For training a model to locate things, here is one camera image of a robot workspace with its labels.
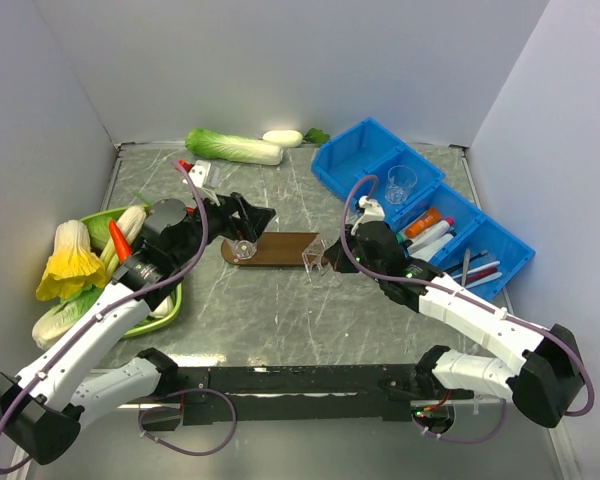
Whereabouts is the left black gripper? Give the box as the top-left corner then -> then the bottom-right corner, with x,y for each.
172,186 -> 274,266

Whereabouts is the clear plastic cup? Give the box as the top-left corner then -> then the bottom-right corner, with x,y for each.
230,240 -> 257,261
385,165 -> 418,205

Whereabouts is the clear acrylic toothbrush holder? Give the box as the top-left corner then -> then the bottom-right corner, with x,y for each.
301,236 -> 330,276

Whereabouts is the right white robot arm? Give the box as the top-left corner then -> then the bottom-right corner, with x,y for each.
324,221 -> 585,428

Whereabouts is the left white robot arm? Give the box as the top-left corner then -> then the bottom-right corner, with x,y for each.
0,192 -> 276,465

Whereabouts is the brown oval wooden tray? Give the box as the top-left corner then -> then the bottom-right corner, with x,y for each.
221,232 -> 318,268

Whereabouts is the large white toothpaste tube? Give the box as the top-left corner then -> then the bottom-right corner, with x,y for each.
412,233 -> 455,261

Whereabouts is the orange toothpaste tube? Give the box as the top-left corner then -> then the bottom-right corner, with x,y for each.
405,207 -> 442,239

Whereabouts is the red toothbrush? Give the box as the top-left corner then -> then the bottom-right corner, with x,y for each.
465,267 -> 501,288

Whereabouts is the white toothbrush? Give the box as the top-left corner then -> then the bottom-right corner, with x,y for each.
452,261 -> 501,279

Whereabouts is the green napa cabbage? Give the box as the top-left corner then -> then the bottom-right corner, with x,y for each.
185,128 -> 284,166

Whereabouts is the white radish with leaves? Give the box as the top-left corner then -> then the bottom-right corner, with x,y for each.
262,128 -> 331,148

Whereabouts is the blue compartment bin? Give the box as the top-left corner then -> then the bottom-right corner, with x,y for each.
311,118 -> 535,300

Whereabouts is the white corn cob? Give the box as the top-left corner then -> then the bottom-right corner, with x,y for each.
100,205 -> 147,277

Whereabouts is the bok choy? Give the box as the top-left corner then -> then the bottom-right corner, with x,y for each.
150,296 -> 174,319

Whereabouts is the orange carrot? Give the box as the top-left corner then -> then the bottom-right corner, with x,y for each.
109,220 -> 132,264

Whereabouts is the green plastic basket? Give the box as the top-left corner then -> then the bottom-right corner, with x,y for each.
81,204 -> 182,339

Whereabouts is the yellow white cabbage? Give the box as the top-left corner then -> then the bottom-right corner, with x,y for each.
35,220 -> 108,301

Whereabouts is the pale green cabbage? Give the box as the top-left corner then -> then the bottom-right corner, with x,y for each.
32,286 -> 103,350

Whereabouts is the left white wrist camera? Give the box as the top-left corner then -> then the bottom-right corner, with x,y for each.
178,159 -> 220,190

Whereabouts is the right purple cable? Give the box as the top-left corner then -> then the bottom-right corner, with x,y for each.
339,174 -> 596,446

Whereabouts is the purple cable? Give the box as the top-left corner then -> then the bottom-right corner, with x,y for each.
0,159 -> 239,476
339,174 -> 596,446

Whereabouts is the black base frame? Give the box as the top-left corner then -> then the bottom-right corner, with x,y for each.
132,364 -> 473,426

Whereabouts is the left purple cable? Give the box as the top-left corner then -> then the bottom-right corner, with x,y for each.
0,159 -> 239,476

